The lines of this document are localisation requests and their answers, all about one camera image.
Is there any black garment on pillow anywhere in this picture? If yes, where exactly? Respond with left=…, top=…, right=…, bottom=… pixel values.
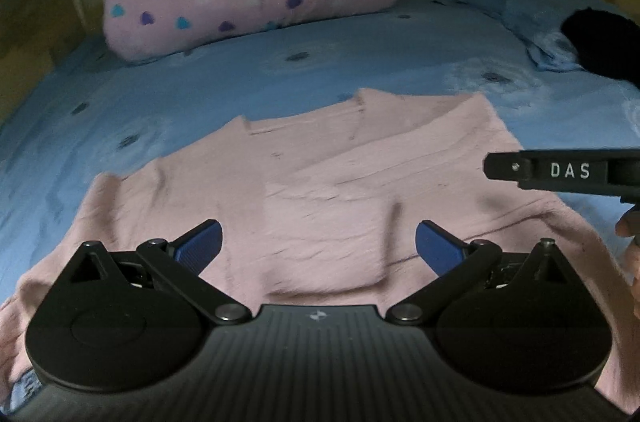
left=560, top=8, right=639, bottom=88

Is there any blue pillow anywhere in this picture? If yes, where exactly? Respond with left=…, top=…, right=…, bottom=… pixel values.
left=453, top=0, right=615, bottom=71

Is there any pink knit cardigan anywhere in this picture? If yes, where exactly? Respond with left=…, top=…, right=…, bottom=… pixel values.
left=1, top=89, right=639, bottom=412

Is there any person's right hand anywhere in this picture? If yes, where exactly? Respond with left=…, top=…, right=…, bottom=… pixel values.
left=615, top=205, right=640, bottom=318

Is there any blue dandelion bed sheet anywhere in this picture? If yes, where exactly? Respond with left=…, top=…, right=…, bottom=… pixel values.
left=0, top=0, right=640, bottom=418

